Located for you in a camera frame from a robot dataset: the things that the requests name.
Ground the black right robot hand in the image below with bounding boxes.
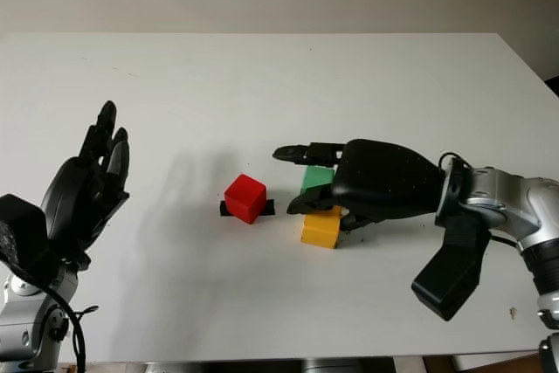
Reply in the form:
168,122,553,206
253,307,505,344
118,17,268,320
273,138,446,231

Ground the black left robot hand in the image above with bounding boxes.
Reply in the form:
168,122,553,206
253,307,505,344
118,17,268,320
41,100,131,270

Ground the green cube block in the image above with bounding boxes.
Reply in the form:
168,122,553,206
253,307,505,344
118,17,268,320
300,165,336,202

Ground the yellow cube block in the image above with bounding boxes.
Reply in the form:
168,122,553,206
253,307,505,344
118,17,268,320
300,206,343,250

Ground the red cube block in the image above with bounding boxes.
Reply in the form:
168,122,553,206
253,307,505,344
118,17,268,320
224,174,267,225

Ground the black tape strip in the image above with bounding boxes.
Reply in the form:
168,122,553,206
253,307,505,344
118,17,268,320
219,199,275,218

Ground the grey robot torso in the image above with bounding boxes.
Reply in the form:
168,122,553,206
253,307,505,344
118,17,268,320
143,359,394,373

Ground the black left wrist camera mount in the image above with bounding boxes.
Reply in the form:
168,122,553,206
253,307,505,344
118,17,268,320
0,193,50,279

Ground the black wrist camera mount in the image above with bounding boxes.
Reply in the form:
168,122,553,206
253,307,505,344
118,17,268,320
411,211,492,321
0,193,50,279

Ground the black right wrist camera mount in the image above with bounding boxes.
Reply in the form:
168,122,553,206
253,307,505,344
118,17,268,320
411,211,492,321

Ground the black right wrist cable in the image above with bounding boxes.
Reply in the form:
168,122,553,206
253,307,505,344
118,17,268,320
438,152,525,248

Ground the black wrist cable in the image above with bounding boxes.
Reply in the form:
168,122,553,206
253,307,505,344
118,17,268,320
438,152,525,248
16,267,100,373

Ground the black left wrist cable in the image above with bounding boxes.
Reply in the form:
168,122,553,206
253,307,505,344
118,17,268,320
16,267,100,373

